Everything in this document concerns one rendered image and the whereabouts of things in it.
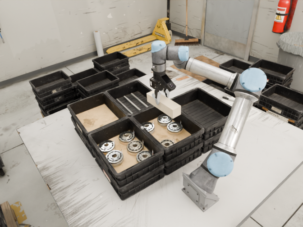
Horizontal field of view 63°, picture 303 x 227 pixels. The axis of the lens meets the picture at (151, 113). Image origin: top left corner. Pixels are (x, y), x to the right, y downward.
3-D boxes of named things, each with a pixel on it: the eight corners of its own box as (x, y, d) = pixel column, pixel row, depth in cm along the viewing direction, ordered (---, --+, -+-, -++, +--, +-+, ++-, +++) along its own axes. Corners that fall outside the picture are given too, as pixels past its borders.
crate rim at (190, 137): (205, 132, 151) (205, 129, 149) (165, 153, 138) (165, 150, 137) (166, 102, 178) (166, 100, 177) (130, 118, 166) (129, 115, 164)
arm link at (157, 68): (168, 62, 134) (157, 66, 130) (169, 70, 136) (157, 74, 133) (159, 58, 139) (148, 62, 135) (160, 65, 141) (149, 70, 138)
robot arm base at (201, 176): (214, 193, 138) (225, 179, 137) (208, 194, 125) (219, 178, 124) (193, 175, 145) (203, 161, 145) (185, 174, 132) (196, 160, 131)
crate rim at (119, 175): (165, 153, 138) (165, 150, 137) (117, 179, 126) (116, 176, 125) (130, 119, 166) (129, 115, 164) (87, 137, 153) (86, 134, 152)
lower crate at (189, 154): (203, 156, 163) (204, 142, 156) (166, 177, 151) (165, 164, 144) (167, 125, 191) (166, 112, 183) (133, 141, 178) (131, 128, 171)
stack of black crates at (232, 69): (255, 91, 322) (260, 67, 302) (241, 100, 308) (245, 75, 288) (230, 80, 348) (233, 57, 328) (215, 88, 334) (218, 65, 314)
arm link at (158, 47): (165, 45, 124) (149, 45, 126) (166, 65, 130) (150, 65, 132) (168, 39, 130) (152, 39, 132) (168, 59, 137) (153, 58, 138)
